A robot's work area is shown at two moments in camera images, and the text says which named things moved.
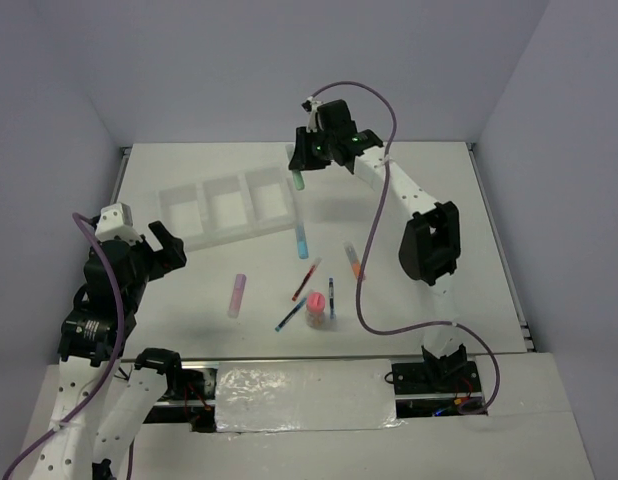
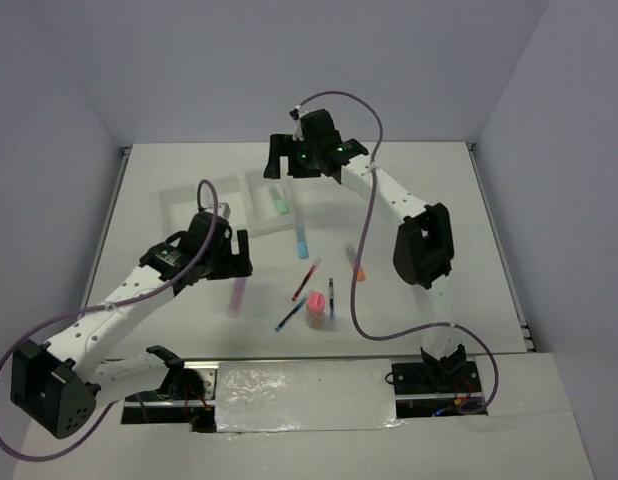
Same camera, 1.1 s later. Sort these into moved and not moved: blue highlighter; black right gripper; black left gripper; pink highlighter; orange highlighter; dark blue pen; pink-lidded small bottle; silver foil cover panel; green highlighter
Moved: black left gripper; green highlighter; black right gripper
Not moved: silver foil cover panel; pink highlighter; dark blue pen; pink-lidded small bottle; orange highlighter; blue highlighter
